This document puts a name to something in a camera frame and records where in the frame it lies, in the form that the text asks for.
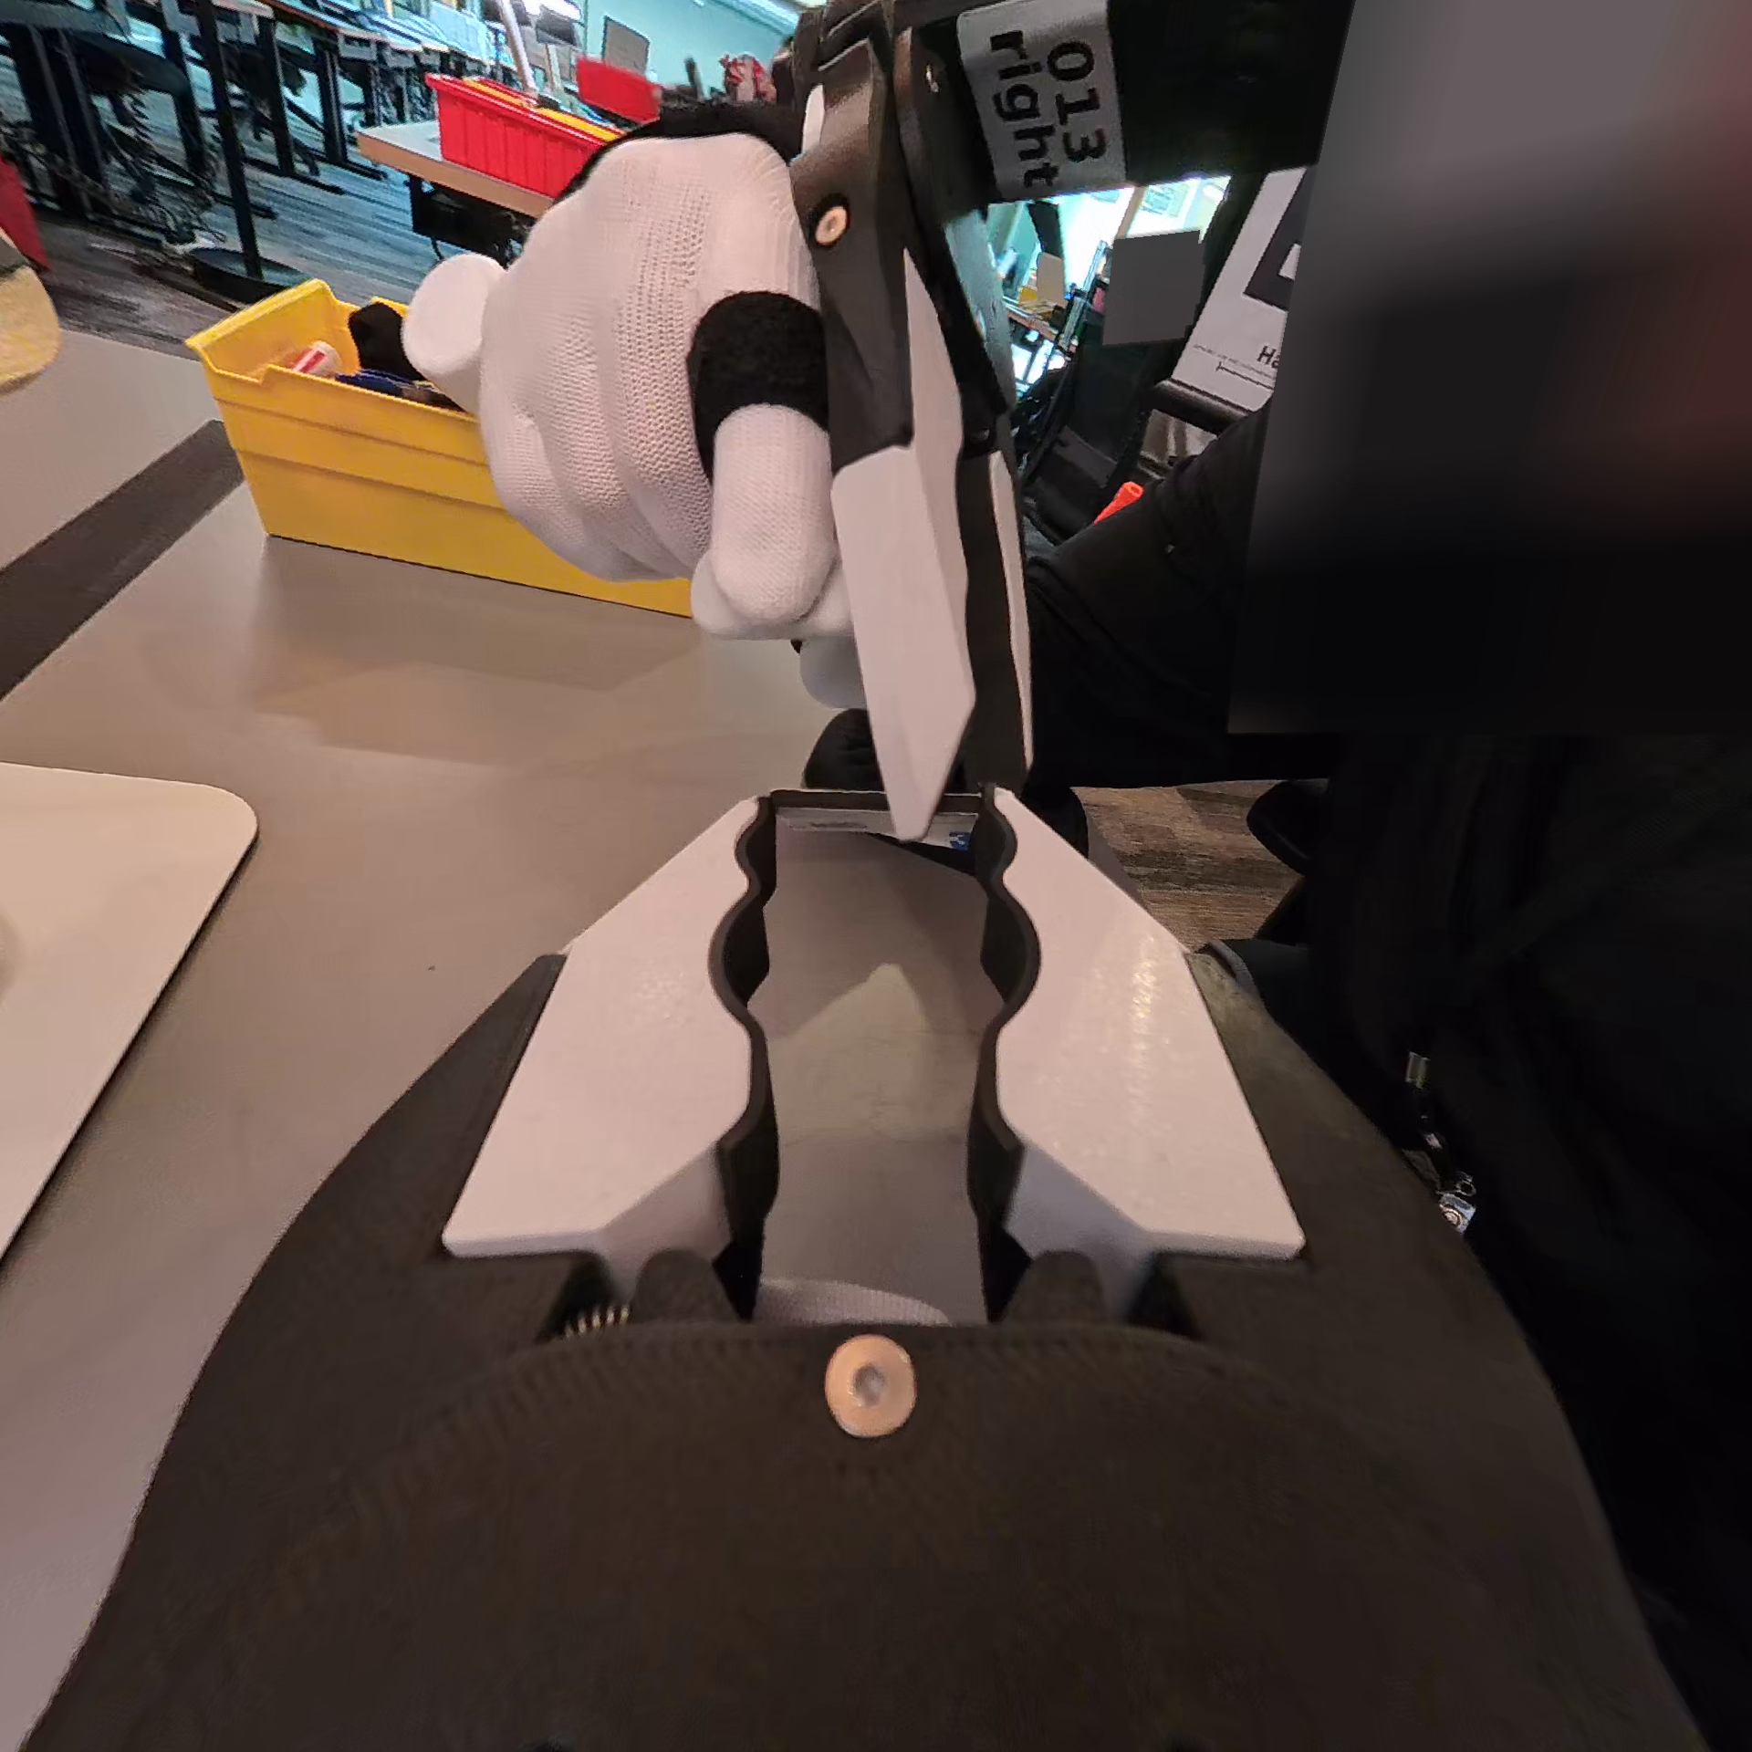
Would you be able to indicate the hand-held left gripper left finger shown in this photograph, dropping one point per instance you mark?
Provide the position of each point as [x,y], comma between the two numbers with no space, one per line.
[617,1066]

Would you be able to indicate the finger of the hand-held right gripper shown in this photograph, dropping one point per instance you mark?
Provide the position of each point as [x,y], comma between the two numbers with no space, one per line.
[1004,616]
[912,616]

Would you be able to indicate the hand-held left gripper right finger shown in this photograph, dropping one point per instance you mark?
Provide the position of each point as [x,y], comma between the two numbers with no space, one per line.
[1137,1080]

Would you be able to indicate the small card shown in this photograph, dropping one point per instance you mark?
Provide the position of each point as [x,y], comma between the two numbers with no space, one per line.
[836,818]

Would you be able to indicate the person's right hand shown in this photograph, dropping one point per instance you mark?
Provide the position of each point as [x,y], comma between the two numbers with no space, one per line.
[603,342]

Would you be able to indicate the black and white poster sign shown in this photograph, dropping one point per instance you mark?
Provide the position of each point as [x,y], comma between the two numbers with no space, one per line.
[1253,314]

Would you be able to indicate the person's black clothing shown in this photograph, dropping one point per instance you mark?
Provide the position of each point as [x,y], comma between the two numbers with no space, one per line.
[1575,1039]

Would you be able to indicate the white mat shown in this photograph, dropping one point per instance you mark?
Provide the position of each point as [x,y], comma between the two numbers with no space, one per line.
[96,930]

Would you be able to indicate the yellow plastic bin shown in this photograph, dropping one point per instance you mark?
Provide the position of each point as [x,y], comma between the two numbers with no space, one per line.
[357,464]

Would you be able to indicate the red plastic bin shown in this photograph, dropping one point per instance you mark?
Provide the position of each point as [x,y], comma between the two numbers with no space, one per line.
[507,130]

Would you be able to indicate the background work table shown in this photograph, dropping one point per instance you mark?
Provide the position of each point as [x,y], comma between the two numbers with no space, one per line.
[412,158]

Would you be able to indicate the round wooden board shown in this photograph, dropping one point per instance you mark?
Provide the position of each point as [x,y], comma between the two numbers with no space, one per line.
[25,322]

